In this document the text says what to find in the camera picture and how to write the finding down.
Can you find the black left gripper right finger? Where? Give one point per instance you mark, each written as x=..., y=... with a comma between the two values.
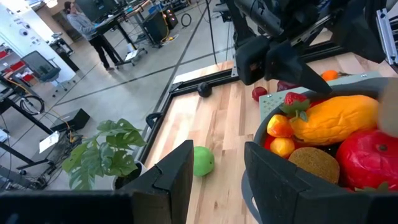
x=280, y=199

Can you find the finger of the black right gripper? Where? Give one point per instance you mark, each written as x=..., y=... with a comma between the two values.
x=357, y=28
x=286, y=65

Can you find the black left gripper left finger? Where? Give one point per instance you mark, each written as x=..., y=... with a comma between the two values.
x=168, y=193

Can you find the red strawberry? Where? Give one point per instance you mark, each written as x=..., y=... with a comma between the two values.
x=293, y=99

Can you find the green apple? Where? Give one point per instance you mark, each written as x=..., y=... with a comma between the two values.
x=203, y=161

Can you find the twin orange yellow fruit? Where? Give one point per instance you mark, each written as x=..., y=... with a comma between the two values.
x=280, y=126

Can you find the orange mango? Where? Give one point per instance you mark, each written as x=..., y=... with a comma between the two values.
x=335, y=119

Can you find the red plum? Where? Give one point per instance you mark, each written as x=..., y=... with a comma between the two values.
x=259, y=92

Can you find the tangerine with green leaves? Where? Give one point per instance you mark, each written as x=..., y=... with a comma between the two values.
x=329, y=75

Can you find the red grey collapsible colander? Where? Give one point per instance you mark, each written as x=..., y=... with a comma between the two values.
x=357, y=87

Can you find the green plant in white pot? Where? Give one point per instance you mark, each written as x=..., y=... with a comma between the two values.
x=102, y=152

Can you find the black computer tower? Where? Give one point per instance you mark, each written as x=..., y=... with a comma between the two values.
x=155, y=28

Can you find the black floor box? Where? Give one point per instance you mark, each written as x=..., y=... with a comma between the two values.
x=71, y=119

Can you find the white paper sheet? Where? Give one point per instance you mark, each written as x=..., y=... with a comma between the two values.
x=48, y=141

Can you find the black standing desk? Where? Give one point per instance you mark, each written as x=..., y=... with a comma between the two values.
x=124, y=21

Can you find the grey office chair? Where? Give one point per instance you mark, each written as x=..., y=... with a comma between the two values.
x=38, y=63

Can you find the person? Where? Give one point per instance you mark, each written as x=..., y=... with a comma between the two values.
x=84, y=28

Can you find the white pillar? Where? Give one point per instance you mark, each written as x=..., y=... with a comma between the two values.
x=46, y=37

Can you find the shelf with red bins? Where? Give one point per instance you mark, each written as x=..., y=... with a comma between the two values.
x=15, y=66

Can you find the silver metal bracket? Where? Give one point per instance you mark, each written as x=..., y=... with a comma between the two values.
x=387, y=34

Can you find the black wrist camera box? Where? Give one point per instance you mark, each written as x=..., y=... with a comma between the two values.
x=252, y=60

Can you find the black aluminium table frame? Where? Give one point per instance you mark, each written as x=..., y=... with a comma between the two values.
x=163, y=104

